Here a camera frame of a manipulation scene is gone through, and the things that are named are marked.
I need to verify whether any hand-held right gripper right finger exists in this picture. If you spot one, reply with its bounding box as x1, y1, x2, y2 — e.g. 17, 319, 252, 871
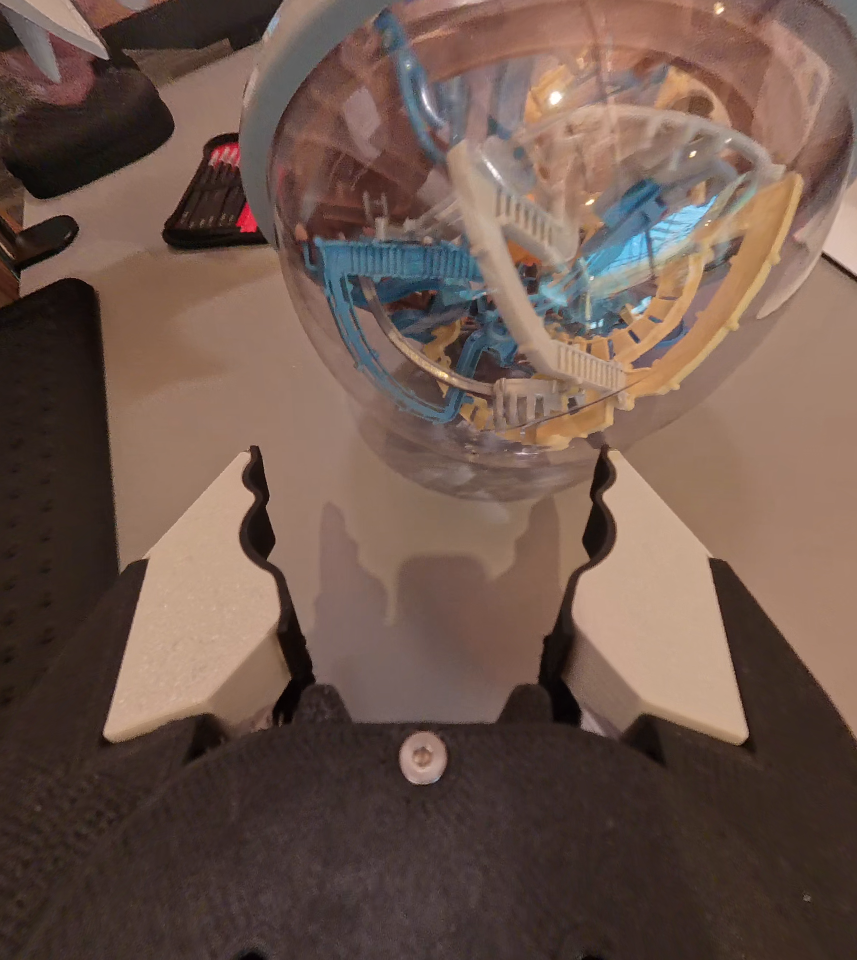
541, 446, 752, 747

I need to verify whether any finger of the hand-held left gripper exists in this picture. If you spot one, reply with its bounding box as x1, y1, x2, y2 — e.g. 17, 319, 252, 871
1, 0, 110, 84

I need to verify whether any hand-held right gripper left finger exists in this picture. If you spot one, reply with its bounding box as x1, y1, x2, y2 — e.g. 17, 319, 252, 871
103, 446, 310, 744

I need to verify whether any black red tweezers case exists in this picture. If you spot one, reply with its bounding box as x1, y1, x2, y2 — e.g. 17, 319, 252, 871
163, 132, 268, 249

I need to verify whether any set of black tweezers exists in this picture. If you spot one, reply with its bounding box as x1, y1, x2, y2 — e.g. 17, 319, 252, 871
181, 143, 257, 238

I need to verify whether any black perforated wrist rest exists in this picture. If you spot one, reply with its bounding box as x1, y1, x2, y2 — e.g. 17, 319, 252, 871
0, 282, 118, 751

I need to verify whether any clear maze ball toy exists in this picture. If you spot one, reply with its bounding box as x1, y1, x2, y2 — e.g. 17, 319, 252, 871
238, 0, 857, 499

